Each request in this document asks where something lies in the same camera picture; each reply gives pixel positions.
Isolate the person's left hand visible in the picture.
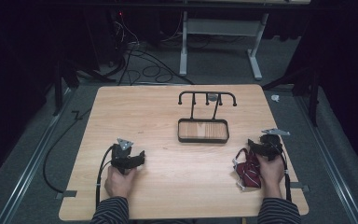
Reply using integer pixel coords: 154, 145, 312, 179
104, 166, 138, 199

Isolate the black tripod stand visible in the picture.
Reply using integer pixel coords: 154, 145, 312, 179
261, 66, 322, 128
51, 57, 117, 117

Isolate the left hand-held gripper black cable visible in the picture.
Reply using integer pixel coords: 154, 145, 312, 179
94, 145, 116, 210

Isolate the dark red cloth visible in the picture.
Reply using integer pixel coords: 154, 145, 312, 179
231, 147, 263, 191

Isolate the hand-held gripper black cable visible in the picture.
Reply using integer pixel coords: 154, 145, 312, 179
94, 145, 116, 210
271, 141, 293, 203

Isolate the tangle of black floor cables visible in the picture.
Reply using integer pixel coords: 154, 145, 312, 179
105, 12, 196, 87

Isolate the grey tape strip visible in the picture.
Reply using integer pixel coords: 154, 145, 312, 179
289, 182, 310, 193
55, 189, 78, 201

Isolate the metal floor rail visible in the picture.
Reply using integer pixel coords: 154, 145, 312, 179
295, 94, 358, 224
0, 88, 76, 224

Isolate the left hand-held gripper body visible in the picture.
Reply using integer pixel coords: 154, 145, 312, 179
110, 137, 138, 175

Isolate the long black floor cable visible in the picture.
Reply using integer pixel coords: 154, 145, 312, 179
42, 107, 91, 194

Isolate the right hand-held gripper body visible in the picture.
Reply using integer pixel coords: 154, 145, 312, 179
255, 128, 292, 161

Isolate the black metal rack, wooden base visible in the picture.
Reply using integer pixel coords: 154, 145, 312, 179
177, 91, 238, 145

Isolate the right hand-held gripper black cable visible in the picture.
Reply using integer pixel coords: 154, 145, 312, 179
271, 141, 293, 203

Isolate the person's right hand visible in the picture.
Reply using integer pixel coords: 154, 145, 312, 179
256, 153, 286, 199

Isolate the white metal desk frame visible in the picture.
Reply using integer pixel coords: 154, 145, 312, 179
178, 10, 270, 82

